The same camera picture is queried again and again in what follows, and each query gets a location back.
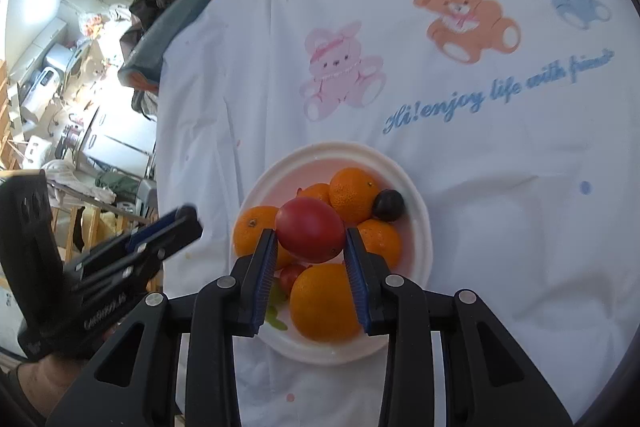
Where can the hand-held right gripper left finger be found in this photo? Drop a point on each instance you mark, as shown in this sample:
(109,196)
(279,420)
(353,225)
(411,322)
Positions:
(265,278)

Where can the wooden shelf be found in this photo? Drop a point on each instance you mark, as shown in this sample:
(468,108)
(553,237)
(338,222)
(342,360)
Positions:
(12,117)

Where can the small tangerine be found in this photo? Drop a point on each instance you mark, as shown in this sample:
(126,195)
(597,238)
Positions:
(252,232)
(315,195)
(383,243)

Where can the white printed blanket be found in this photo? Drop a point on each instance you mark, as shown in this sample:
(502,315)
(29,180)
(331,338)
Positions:
(450,207)

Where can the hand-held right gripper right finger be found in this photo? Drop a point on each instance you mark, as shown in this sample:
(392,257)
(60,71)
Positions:
(358,278)

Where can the red cherry tomato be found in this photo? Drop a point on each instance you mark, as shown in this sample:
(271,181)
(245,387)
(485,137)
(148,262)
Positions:
(290,278)

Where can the medium orange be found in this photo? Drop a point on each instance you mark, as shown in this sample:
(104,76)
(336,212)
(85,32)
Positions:
(350,193)

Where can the person's left hand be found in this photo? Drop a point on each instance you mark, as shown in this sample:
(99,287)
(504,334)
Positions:
(50,379)

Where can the dark purple grape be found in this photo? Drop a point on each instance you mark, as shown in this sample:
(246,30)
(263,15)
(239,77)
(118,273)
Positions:
(388,206)

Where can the wooden rack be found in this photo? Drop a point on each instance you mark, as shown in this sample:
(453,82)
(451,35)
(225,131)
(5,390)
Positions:
(100,217)

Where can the white kitchen appliance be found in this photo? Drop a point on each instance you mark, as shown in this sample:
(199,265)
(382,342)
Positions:
(47,78)

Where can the large orange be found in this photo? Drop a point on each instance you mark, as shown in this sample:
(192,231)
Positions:
(320,303)

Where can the person's left forearm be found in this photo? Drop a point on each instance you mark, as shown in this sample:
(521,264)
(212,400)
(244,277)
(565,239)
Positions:
(14,403)

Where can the silver refrigerator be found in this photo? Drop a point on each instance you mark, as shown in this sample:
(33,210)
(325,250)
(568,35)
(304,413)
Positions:
(120,139)

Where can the teal rolled cushion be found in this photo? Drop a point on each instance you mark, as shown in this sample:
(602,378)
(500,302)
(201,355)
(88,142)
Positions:
(165,34)

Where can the red plum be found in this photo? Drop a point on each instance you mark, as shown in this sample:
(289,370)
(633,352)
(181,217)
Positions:
(307,227)

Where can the pink spotted bowl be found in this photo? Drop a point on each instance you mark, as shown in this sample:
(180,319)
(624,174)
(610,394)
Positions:
(320,157)

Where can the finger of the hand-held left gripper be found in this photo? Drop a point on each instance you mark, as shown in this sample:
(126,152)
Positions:
(125,264)
(170,227)

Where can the white towel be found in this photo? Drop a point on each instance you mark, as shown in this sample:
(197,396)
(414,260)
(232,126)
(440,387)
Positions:
(75,179)

